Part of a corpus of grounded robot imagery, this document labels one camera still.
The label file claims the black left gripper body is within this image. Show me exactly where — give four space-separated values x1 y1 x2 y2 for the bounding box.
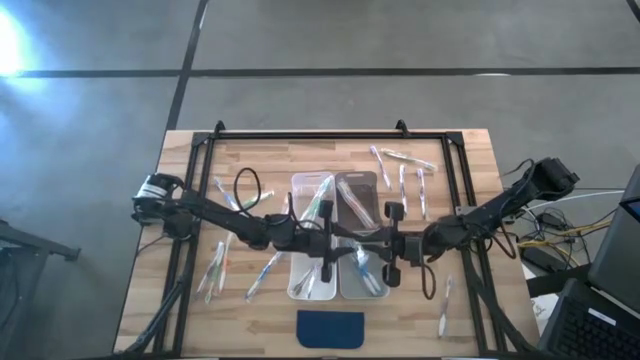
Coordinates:
264 198 335 284

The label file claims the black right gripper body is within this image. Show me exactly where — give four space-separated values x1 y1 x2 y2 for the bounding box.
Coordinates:
382 201 426 289

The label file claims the blue white toothbrush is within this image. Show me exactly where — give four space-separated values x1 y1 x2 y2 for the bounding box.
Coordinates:
359 252 385 295
352 244 374 289
213 177 241 211
244 252 284 303
355 249 382 296

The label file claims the clear plastic bin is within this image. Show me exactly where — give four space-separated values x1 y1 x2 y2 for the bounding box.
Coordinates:
289 172 337 232

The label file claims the white plastic bin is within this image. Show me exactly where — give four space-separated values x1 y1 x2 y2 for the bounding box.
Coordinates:
287 229 340 302

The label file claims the pale grey plastic bin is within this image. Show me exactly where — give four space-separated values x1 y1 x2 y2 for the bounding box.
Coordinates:
338 234 390 300

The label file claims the brown translucent plastic bin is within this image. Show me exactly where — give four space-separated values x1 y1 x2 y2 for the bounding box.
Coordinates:
334 170 384 236

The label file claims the blue cloth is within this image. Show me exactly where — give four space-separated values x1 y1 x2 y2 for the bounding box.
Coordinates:
296 309 366 350

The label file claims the black power brick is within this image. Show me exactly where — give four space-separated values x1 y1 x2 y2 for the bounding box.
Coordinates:
522 246 555 270

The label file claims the white paper sheet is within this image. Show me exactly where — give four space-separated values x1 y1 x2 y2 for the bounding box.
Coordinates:
528 293 557 329

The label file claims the black laptop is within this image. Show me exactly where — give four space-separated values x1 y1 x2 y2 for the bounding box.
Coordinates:
538 277 640 360

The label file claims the black monitor screen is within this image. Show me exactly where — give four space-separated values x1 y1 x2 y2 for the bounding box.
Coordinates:
587 164 640 302

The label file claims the black stand leg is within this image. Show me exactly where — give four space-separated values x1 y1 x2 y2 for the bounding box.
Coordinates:
0 218 82 263

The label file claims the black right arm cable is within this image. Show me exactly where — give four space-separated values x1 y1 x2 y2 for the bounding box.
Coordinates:
418 257 439 301

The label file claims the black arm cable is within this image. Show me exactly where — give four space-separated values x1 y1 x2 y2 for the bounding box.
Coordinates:
232 167 321 231
418 257 439 301

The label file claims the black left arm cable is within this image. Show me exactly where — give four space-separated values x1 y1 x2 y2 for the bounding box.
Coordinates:
232 167 321 231

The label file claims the black aluminium table frame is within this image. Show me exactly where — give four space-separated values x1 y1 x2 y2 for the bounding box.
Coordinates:
119 119 539 360

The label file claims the white floor cable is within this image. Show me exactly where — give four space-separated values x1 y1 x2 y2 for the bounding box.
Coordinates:
529 189 626 211

